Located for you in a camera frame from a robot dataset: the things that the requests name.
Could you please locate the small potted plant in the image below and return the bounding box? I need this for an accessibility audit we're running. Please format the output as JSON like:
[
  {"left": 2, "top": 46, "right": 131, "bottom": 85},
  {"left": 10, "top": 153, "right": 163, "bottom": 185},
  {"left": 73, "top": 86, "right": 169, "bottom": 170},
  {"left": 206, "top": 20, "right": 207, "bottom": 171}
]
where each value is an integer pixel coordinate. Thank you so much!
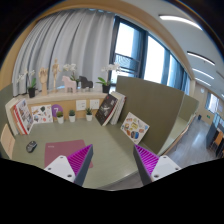
[
  {"left": 85, "top": 107, "right": 93, "bottom": 121},
  {"left": 56, "top": 111, "right": 64, "bottom": 124},
  {"left": 69, "top": 110, "right": 76, "bottom": 122}
]

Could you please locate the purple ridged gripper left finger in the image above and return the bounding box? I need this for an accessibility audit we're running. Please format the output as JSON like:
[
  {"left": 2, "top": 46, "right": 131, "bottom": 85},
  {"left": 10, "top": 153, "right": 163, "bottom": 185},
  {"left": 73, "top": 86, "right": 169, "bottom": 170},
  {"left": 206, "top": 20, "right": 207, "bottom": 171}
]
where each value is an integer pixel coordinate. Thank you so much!
[{"left": 45, "top": 144, "right": 93, "bottom": 186}]

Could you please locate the pink wooden horse figure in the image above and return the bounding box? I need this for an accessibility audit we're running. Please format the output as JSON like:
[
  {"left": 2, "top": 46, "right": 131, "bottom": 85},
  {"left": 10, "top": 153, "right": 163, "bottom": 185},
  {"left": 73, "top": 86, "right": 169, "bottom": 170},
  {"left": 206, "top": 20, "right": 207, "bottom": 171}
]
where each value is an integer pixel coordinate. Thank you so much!
[{"left": 62, "top": 76, "right": 77, "bottom": 92}]

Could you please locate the white orchid centre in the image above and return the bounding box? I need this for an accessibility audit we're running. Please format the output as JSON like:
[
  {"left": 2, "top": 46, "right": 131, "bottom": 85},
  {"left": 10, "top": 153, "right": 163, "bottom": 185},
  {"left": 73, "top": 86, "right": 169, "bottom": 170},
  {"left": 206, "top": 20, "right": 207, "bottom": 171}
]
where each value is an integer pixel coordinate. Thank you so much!
[{"left": 63, "top": 63, "right": 80, "bottom": 85}]

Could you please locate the black wooden horse figure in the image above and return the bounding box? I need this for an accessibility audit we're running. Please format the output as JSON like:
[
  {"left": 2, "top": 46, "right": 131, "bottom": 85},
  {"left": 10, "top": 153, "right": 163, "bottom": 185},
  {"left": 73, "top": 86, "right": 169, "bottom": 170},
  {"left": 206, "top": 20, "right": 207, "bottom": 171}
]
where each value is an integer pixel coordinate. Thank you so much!
[{"left": 79, "top": 76, "right": 93, "bottom": 89}]

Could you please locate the red white magazine left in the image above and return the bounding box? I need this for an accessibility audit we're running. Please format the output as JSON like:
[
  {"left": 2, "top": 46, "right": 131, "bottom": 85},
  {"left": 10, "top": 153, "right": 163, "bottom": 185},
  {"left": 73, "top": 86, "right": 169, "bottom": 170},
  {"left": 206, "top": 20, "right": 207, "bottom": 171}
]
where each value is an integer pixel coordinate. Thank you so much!
[{"left": 14, "top": 99, "right": 34, "bottom": 135}]

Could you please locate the small potted plant middle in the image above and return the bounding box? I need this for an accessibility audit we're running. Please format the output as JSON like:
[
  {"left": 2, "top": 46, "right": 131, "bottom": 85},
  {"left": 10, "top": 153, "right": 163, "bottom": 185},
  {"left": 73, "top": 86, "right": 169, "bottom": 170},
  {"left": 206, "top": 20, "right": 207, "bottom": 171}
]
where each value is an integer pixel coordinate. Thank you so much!
[{"left": 69, "top": 110, "right": 76, "bottom": 122}]

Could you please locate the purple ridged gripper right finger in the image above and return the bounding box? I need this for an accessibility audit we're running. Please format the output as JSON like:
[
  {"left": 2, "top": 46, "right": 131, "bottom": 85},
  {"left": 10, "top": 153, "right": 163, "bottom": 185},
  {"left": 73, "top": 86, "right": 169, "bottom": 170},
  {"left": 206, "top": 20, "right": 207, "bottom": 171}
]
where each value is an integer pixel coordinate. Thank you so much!
[{"left": 133, "top": 145, "right": 180, "bottom": 185}]

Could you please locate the white orchid black pot right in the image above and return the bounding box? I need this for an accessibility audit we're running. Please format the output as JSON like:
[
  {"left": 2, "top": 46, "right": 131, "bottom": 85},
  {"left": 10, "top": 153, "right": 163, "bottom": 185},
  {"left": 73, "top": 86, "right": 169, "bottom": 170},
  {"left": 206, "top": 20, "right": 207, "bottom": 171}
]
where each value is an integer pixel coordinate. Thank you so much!
[{"left": 97, "top": 63, "right": 121, "bottom": 93}]

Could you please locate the dark cover book leaning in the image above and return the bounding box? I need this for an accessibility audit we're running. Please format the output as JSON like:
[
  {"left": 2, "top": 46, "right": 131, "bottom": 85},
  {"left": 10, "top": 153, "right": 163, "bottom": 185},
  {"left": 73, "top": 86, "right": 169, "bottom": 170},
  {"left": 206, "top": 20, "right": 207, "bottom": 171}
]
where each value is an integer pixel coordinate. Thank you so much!
[{"left": 95, "top": 94, "right": 118, "bottom": 126}]

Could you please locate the illustrated white picture card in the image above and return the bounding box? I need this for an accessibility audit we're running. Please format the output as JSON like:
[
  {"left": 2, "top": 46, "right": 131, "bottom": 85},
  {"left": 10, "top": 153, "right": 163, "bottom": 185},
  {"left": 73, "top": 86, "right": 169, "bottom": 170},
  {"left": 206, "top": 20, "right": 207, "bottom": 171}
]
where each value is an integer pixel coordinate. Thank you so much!
[{"left": 31, "top": 105, "right": 53, "bottom": 124}]

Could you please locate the white book behind dark book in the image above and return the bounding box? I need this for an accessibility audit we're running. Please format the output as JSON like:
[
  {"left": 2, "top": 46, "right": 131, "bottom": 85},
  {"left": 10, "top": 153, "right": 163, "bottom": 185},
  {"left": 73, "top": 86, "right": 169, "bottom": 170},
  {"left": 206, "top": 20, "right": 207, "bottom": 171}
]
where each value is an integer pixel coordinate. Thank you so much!
[{"left": 110, "top": 91, "right": 126, "bottom": 125}]

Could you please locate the small potted plant left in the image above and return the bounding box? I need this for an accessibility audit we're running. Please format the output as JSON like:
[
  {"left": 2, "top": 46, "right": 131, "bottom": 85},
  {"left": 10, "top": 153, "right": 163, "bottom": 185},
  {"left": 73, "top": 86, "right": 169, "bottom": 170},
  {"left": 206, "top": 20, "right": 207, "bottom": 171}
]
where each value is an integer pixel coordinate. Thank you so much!
[{"left": 56, "top": 111, "right": 64, "bottom": 124}]

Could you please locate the white wall socket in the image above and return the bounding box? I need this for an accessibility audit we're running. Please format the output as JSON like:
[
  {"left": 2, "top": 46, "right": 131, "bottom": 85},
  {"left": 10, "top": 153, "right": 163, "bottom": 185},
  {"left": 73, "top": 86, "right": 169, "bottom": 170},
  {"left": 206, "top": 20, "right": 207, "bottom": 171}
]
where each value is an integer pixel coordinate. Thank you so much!
[
  {"left": 76, "top": 100, "right": 86, "bottom": 111},
  {"left": 90, "top": 99, "right": 99, "bottom": 109}
]

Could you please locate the small potted plant right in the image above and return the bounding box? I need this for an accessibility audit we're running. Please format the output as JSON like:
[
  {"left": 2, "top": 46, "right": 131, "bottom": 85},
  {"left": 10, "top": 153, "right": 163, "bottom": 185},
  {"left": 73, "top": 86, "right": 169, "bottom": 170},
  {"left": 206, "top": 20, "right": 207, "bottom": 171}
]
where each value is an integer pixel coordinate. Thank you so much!
[{"left": 85, "top": 107, "right": 93, "bottom": 121}]

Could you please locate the colourful illustrated card leaning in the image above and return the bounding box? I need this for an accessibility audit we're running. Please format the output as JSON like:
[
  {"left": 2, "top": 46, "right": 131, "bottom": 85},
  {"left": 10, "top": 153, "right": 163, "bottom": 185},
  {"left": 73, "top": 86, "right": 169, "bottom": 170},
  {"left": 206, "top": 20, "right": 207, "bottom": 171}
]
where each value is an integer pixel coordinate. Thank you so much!
[{"left": 121, "top": 112, "right": 150, "bottom": 144}]

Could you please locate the white orchid black pot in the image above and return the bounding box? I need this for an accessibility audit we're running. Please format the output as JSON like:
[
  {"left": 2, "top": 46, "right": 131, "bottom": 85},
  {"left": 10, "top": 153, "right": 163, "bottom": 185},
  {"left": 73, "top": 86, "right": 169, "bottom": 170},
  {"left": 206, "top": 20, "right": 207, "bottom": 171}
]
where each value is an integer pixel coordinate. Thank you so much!
[
  {"left": 17, "top": 70, "right": 36, "bottom": 98},
  {"left": 97, "top": 63, "right": 121, "bottom": 93}
]

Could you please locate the wooden hand model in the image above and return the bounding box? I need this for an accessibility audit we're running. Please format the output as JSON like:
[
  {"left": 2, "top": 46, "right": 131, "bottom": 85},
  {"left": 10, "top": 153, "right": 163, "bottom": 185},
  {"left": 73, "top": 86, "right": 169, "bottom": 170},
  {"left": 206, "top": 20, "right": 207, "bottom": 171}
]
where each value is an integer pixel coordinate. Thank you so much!
[{"left": 39, "top": 68, "right": 48, "bottom": 96}]

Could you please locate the maroon mouse pad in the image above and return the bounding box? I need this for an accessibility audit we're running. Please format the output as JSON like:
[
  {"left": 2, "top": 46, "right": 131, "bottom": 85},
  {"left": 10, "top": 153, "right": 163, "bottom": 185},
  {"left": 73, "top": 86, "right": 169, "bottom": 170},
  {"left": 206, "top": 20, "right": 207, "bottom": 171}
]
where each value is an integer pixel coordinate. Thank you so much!
[{"left": 45, "top": 140, "right": 86, "bottom": 167}]

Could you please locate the white orchid black pot left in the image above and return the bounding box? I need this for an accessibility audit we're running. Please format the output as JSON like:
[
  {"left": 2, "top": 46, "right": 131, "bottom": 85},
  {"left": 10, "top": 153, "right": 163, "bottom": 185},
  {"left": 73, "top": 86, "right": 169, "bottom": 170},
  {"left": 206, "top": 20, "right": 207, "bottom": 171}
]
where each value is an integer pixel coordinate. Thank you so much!
[{"left": 17, "top": 70, "right": 36, "bottom": 98}]

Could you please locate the purple round number sign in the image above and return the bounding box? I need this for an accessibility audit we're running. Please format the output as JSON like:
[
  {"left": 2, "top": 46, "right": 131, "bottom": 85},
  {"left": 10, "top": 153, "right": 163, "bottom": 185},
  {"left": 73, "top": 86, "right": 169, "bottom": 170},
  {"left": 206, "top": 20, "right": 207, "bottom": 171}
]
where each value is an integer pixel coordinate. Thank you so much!
[{"left": 51, "top": 104, "right": 63, "bottom": 117}]

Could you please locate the white wall socket left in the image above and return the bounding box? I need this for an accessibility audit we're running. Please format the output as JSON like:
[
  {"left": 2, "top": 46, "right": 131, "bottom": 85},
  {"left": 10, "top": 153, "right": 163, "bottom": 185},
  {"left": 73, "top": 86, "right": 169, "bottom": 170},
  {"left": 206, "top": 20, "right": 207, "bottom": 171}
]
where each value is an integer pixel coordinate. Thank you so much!
[{"left": 76, "top": 100, "right": 86, "bottom": 111}]

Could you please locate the white wall socket right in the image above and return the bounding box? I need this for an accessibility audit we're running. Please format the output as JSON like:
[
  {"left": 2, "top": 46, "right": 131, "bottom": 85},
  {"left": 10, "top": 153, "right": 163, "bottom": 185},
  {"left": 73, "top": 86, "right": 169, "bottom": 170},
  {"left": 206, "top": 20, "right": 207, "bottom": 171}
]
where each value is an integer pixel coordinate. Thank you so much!
[{"left": 90, "top": 99, "right": 99, "bottom": 109}]

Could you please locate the dark grey computer mouse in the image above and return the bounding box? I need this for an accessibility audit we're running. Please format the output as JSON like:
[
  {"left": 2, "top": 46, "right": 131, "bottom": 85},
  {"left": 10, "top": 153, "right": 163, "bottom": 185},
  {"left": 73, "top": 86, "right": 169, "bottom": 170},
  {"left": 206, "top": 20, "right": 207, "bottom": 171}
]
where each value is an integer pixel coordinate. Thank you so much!
[{"left": 26, "top": 141, "right": 37, "bottom": 153}]

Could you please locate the olive green partition panel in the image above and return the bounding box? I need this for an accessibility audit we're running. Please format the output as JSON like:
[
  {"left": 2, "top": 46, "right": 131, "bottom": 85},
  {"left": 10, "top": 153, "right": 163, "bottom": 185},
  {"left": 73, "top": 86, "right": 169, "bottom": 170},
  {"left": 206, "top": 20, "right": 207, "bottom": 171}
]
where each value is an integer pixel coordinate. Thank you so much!
[{"left": 116, "top": 76, "right": 199, "bottom": 155}]

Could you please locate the grey curtain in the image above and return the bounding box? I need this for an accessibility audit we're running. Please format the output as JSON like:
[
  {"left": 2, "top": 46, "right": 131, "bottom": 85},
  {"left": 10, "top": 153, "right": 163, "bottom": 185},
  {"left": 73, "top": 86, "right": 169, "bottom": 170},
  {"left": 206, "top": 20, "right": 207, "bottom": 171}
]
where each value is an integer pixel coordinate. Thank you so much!
[{"left": 12, "top": 9, "right": 115, "bottom": 96}]

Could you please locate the wooden artist mannequin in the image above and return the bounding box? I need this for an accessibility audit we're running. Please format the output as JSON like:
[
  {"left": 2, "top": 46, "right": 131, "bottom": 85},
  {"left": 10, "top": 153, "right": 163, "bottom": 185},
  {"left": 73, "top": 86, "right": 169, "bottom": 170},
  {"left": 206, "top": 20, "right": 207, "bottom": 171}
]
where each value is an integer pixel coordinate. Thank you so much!
[{"left": 52, "top": 58, "right": 61, "bottom": 92}]

